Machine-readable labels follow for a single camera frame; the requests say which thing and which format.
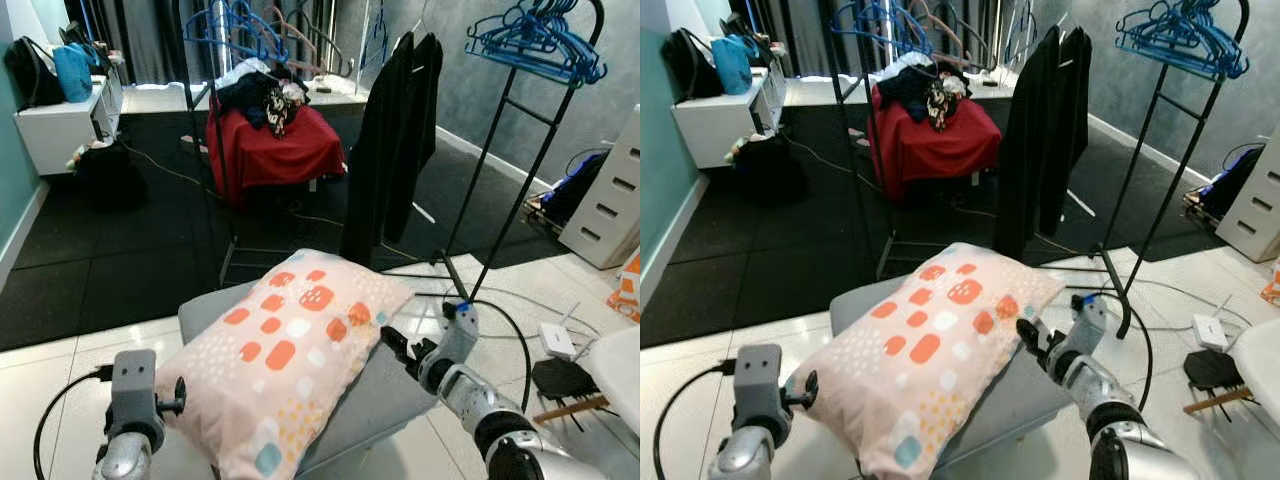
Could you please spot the pink pillow with orange spots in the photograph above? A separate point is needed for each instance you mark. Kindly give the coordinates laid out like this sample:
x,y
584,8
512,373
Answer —
x,y
290,350
930,350

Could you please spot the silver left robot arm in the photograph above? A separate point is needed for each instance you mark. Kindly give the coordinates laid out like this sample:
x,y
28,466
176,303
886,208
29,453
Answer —
x,y
125,460
740,460

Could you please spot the white plastic chair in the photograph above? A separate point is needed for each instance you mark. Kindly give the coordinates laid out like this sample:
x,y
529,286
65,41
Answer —
x,y
1258,365
615,375

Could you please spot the white router box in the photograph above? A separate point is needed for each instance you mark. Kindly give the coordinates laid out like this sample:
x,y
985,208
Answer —
x,y
1210,333
557,340

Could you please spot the black flat device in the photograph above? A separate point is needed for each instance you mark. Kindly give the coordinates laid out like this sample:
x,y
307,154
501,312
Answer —
x,y
1213,370
562,378

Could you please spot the wooden stick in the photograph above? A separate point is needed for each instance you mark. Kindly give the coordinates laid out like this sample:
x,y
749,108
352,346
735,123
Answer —
x,y
570,410
1220,402

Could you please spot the black hanging garment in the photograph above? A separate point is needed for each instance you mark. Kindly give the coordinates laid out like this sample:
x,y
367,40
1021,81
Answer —
x,y
385,150
1040,140

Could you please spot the black metal clothes rack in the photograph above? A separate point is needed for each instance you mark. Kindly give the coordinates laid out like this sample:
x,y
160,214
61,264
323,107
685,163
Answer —
x,y
212,170
530,175
1165,170
860,170

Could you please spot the red cloth covered table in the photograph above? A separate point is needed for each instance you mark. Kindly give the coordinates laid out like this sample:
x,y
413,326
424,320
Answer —
x,y
290,150
945,145

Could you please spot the black duffel bag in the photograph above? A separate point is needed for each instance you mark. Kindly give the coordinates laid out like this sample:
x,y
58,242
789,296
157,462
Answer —
x,y
770,170
110,178

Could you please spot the dark backpack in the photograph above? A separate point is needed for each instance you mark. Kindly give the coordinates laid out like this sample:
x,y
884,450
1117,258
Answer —
x,y
580,185
1228,180

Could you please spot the white drawer unit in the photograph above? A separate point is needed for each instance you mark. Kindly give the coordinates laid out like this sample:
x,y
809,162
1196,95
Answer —
x,y
610,200
1255,205

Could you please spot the mixed clothes pile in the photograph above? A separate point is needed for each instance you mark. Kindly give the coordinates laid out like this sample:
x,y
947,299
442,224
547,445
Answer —
x,y
250,95
915,88

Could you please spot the white low cabinet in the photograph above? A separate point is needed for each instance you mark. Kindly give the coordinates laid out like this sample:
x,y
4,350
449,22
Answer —
x,y
55,130
715,125

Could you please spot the blue fabric bag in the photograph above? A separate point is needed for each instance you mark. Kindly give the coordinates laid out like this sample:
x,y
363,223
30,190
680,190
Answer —
x,y
732,65
73,72

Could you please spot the blue plastic hangers bunch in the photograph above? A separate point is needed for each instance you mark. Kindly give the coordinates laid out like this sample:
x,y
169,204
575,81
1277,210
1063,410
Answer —
x,y
880,22
540,40
235,25
1185,35

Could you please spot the black handbag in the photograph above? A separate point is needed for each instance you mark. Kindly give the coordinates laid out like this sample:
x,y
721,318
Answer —
x,y
688,65
30,75

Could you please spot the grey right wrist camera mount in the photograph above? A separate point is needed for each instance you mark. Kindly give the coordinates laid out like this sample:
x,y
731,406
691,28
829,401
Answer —
x,y
460,335
1090,320

